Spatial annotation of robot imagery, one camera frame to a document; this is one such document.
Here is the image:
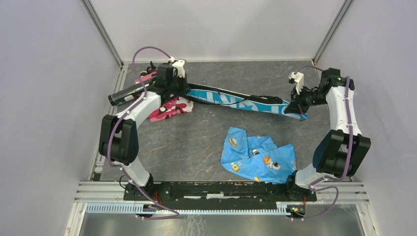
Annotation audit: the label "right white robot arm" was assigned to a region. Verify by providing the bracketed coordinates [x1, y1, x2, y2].
[284, 68, 371, 201]

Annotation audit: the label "blue sport racket bag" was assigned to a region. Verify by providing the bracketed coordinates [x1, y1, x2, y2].
[185, 83, 308, 121]

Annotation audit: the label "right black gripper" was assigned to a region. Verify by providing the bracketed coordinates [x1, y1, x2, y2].
[285, 84, 328, 115]

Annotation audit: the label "black shuttlecock tube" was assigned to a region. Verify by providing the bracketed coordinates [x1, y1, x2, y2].
[107, 83, 155, 106]

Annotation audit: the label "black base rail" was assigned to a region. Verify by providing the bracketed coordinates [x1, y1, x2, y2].
[123, 181, 317, 214]

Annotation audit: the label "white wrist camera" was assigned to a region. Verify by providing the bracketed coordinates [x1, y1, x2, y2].
[289, 72, 304, 95]
[169, 57, 186, 78]

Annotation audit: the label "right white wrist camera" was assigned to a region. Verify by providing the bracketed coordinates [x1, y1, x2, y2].
[289, 72, 304, 95]

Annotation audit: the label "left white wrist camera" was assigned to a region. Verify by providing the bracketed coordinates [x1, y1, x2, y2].
[169, 57, 186, 78]

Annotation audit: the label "pink camouflage shorts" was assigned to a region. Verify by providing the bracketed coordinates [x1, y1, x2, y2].
[133, 61, 194, 122]

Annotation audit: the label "blue astronaut print cloth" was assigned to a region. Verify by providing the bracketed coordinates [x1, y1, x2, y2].
[220, 127, 297, 184]

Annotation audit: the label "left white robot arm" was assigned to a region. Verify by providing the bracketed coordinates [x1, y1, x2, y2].
[98, 60, 190, 201]

